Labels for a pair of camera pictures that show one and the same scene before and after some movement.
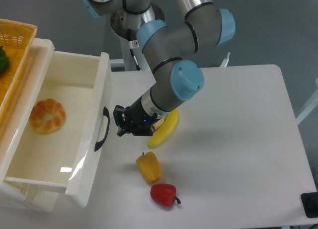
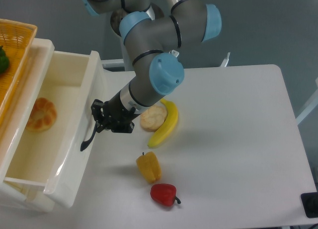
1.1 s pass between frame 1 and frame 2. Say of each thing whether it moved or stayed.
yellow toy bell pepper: stayed
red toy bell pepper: stayed
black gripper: moved
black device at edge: stayed
